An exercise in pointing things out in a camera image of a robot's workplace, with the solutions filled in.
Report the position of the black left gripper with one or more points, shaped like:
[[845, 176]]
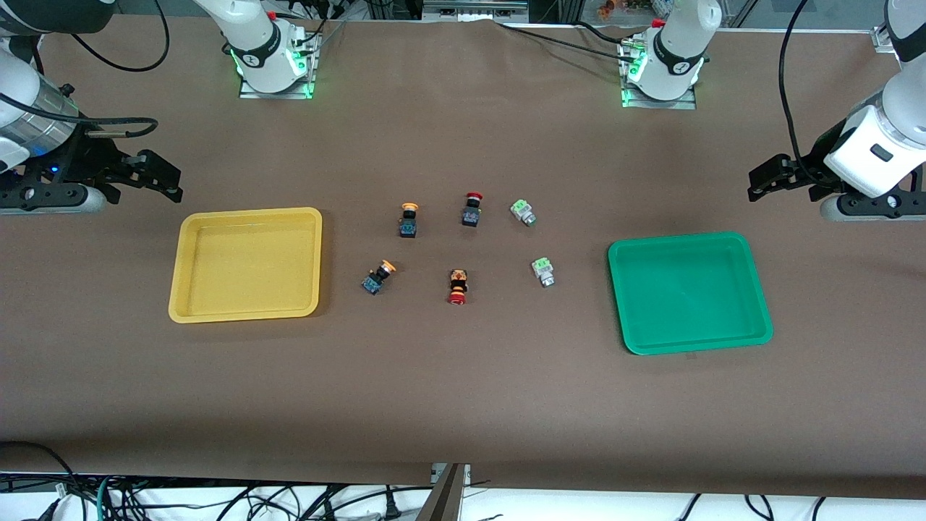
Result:
[[812, 168]]

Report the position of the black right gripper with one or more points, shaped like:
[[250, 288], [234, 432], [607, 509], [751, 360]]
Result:
[[85, 159]]

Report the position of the yellow mushroom push button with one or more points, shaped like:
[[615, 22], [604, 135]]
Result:
[[408, 226], [375, 281]]

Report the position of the green push button switch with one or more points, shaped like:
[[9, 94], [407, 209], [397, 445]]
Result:
[[542, 269], [521, 210]]

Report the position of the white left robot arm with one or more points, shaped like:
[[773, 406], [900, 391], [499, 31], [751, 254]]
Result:
[[680, 43]]

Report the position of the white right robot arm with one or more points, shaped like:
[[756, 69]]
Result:
[[260, 51]]

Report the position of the yellow plastic tray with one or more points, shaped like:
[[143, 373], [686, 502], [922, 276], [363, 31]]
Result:
[[246, 268]]

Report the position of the green plastic tray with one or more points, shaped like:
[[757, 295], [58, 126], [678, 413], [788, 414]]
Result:
[[687, 289]]

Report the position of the red button with blue base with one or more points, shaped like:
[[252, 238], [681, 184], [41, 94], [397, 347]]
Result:
[[472, 215]]

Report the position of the red button with orange label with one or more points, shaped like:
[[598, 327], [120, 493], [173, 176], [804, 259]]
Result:
[[457, 286]]

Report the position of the brown table mat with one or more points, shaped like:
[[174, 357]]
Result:
[[463, 405]]

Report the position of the black power plug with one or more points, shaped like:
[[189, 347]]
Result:
[[391, 510]]

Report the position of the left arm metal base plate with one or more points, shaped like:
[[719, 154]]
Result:
[[658, 103]]

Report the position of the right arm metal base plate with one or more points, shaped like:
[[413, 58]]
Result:
[[289, 92]]

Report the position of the aluminium corner bracket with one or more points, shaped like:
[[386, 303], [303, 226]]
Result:
[[886, 40]]

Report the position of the metal table post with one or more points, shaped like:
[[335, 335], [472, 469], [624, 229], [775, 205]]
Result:
[[445, 499]]

